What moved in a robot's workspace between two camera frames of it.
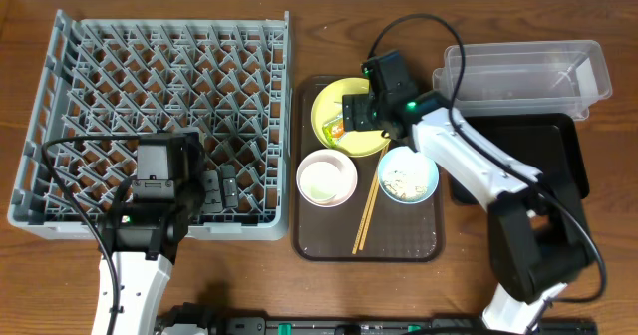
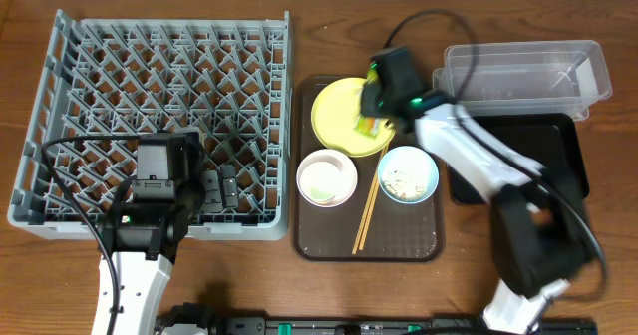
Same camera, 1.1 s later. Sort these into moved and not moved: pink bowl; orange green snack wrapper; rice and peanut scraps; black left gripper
Moved: orange green snack wrapper
Not moved: pink bowl; black left gripper; rice and peanut scraps
